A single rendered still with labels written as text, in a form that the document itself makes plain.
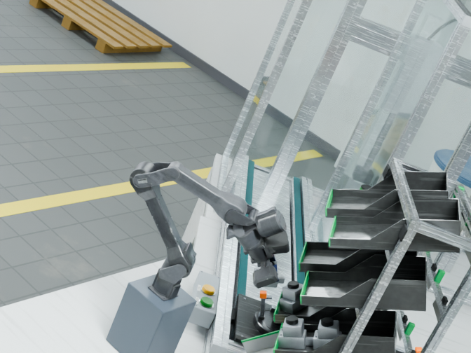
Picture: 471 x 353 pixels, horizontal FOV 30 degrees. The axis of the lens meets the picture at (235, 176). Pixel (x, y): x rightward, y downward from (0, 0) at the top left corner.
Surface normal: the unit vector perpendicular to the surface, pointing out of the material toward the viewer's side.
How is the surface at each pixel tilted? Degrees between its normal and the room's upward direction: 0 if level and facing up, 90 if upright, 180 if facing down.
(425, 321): 0
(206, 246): 0
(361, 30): 90
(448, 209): 90
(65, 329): 0
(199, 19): 90
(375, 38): 90
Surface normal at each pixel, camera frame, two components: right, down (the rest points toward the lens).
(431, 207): -0.21, 0.34
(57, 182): 0.36, -0.84
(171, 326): 0.72, 0.52
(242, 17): -0.59, 0.11
